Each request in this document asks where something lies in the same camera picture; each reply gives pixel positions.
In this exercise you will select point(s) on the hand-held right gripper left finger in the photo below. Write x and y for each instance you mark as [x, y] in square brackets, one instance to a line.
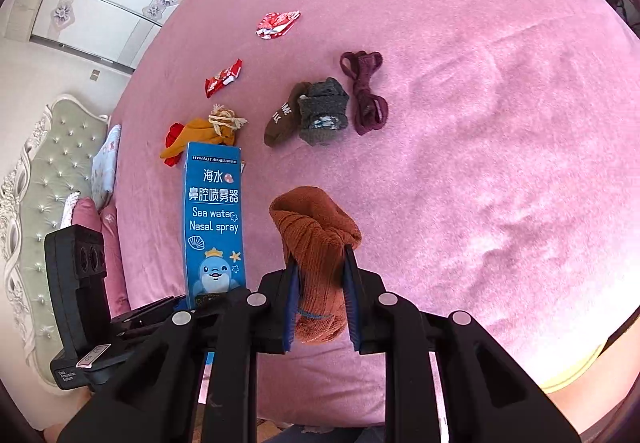
[290, 310]

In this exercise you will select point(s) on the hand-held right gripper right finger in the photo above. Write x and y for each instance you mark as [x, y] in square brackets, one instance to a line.
[352, 305]

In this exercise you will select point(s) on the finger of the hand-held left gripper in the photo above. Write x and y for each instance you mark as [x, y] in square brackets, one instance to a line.
[140, 330]
[157, 308]

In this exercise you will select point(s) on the rust orange knit sock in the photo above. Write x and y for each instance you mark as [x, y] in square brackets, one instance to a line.
[315, 243]

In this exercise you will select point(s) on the blue nasal spray box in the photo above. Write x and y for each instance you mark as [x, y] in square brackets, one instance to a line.
[214, 223]

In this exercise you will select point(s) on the pink pillow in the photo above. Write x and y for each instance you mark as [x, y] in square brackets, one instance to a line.
[112, 243]

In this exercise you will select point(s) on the green tufted headboard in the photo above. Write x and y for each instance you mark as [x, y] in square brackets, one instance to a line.
[45, 173]

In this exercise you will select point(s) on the person's right leg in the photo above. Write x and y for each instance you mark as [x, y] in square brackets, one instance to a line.
[330, 434]

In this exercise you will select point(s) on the floral light blue pillow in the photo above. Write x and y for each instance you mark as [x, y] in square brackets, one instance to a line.
[106, 163]

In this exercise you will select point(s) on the red cloth piece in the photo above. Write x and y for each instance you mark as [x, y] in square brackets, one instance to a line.
[173, 133]

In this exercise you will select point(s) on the mustard yellow sock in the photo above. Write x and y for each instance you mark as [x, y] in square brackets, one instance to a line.
[195, 135]

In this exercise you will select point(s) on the pink velvet cushion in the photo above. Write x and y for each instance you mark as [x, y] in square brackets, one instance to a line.
[450, 148]

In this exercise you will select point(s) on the brown sock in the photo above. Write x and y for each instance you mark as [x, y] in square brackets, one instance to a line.
[281, 123]

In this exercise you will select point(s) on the grey fuzzy sock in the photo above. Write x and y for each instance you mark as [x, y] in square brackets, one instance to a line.
[322, 115]

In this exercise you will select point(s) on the beige twine bundle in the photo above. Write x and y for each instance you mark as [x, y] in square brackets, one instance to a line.
[225, 119]

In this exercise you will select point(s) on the maroon socks pair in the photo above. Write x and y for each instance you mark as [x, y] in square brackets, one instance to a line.
[367, 103]

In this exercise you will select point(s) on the red candy wrapper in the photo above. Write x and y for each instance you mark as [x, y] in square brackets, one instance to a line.
[223, 78]

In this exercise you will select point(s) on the crumpled red white wrapper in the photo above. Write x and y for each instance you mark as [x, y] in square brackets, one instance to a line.
[276, 24]

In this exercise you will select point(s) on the wall switch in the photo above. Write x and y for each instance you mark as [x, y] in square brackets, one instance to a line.
[95, 74]

